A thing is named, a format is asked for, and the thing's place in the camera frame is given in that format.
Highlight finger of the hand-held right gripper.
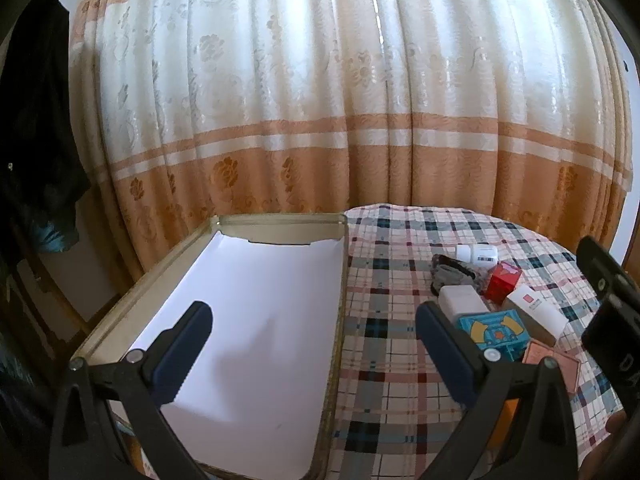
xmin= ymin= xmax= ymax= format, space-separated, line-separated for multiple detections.
xmin=575 ymin=235 xmax=640 ymax=311

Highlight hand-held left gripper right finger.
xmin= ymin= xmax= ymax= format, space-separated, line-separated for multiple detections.
xmin=415 ymin=301 xmax=586 ymax=480

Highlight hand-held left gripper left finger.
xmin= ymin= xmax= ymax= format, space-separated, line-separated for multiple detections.
xmin=50 ymin=301 xmax=214 ymax=480

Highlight blue printed box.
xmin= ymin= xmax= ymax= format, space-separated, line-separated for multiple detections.
xmin=456 ymin=310 xmax=531 ymax=363

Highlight small plain white box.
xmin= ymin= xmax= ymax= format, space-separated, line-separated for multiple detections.
xmin=438 ymin=285 xmax=490 ymax=323

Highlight pink box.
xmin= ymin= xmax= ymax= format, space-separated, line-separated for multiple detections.
xmin=520 ymin=338 xmax=581 ymax=395

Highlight long white box red mark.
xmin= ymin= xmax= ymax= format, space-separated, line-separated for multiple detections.
xmin=501 ymin=285 xmax=570 ymax=347

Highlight orange box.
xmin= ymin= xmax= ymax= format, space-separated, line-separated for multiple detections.
xmin=492 ymin=399 xmax=521 ymax=448

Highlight metal tin box white lining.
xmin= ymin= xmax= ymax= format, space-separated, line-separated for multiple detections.
xmin=70 ymin=212 xmax=350 ymax=480

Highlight white plastic bottle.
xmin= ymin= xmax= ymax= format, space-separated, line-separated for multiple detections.
xmin=456 ymin=244 xmax=499 ymax=264

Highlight person's right hand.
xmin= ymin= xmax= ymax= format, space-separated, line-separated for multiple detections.
xmin=606 ymin=409 xmax=633 ymax=437

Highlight plaid blanket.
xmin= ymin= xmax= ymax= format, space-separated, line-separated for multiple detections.
xmin=320 ymin=203 xmax=640 ymax=480

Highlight dark wooden chair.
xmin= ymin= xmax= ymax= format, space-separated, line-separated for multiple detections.
xmin=0 ymin=255 xmax=126 ymax=411

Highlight dark hanging clothing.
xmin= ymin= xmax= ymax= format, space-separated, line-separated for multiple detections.
xmin=0 ymin=0 xmax=92 ymax=256

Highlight cream and orange floral curtain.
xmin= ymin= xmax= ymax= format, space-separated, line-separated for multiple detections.
xmin=67 ymin=0 xmax=634 ymax=281

